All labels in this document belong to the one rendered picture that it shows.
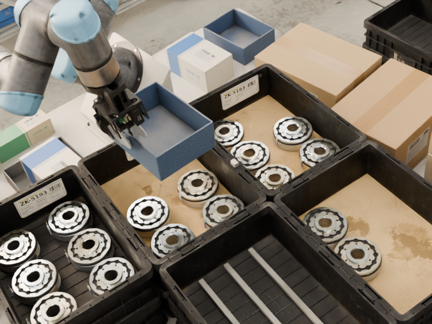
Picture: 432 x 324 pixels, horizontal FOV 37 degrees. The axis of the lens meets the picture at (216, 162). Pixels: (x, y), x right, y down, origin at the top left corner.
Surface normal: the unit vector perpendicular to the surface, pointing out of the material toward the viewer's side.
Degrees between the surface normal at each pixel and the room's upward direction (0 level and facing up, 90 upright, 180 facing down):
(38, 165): 0
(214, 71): 90
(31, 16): 50
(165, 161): 90
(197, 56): 0
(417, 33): 0
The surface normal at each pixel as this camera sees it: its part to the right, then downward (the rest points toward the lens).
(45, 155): -0.11, -0.70
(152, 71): -0.62, -0.08
